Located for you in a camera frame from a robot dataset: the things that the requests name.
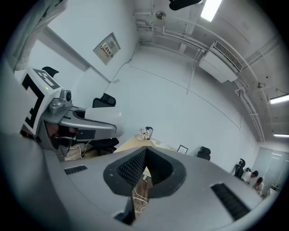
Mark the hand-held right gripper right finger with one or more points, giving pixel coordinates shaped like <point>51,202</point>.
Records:
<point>194,194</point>

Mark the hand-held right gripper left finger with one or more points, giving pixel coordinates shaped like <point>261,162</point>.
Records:
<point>74,194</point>

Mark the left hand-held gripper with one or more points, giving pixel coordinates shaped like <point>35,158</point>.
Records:
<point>38,99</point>

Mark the person's left forearm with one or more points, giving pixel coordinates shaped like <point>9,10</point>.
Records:
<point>10,99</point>

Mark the person's left hand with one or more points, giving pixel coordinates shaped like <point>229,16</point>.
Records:
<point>52,130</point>

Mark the light wooden desk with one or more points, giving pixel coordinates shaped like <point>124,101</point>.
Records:
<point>131,145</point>

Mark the ceiling tube light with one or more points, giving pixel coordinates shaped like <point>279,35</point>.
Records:
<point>281,135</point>
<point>280,98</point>

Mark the white ceiling pipes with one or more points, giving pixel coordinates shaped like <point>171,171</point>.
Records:
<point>178,38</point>

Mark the white ceiling air conditioner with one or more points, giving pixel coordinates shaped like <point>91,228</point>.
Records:
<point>220,62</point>

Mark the black overhead object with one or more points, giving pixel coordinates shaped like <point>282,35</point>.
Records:
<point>184,4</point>

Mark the ceiling light panel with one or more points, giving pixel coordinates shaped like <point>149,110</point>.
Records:
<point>211,9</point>

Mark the black picture frame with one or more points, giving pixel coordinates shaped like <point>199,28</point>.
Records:
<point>182,149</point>

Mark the wall electrical panel box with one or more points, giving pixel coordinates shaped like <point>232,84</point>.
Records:
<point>106,48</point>

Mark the ceiling security camera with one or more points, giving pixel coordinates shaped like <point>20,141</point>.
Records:
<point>260,85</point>

